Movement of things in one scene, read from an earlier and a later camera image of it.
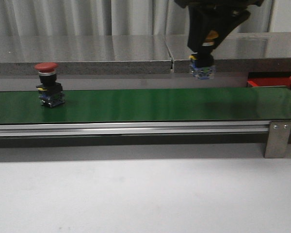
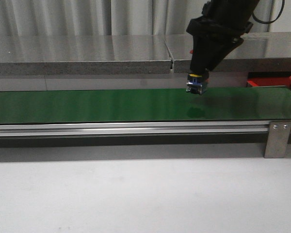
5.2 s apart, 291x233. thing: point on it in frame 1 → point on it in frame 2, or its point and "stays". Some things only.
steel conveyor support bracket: [278, 134] stays
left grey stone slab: [80, 55] stays
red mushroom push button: [51, 93] → [197, 83]
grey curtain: [126, 18] stays
